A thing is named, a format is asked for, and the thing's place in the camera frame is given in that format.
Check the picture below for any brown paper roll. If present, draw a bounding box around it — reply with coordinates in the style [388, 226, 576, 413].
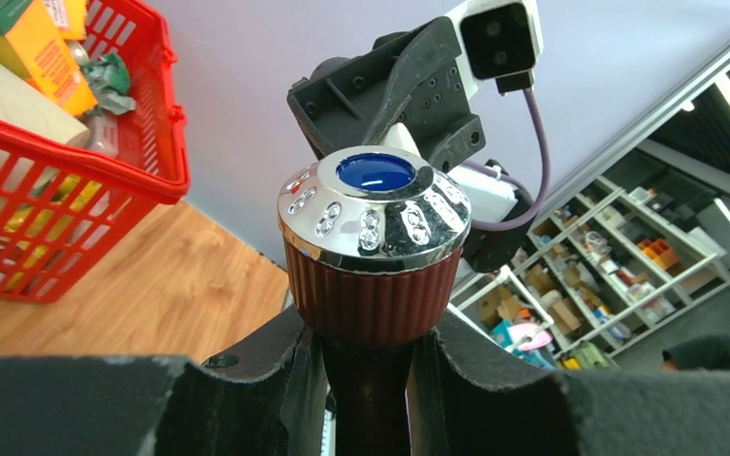
[0, 64, 90, 147]

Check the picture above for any white pipe elbow fitting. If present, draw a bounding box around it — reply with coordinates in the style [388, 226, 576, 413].
[378, 123, 422, 158]

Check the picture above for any background storage shelf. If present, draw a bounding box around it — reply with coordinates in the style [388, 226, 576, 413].
[453, 165, 730, 368]

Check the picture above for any brown water faucet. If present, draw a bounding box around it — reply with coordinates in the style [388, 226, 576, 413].
[277, 145, 471, 455]

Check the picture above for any orange packet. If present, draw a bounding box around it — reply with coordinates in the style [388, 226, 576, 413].
[43, 0, 87, 41]

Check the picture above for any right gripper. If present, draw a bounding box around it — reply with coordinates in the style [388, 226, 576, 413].
[287, 17, 486, 172]

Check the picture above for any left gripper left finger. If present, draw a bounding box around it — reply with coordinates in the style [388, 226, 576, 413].
[0, 309, 326, 455]

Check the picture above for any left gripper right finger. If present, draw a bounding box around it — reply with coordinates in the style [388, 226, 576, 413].
[409, 313, 730, 455]

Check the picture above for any orange green sponge box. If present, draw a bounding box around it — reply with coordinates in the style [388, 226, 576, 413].
[0, 1, 97, 117]

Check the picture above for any red plastic basket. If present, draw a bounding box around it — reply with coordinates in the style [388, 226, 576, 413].
[0, 1, 190, 303]

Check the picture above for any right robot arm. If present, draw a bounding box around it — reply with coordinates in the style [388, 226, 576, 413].
[278, 14, 534, 276]

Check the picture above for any green plastic packet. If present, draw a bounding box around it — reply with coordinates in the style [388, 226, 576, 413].
[81, 52, 137, 116]

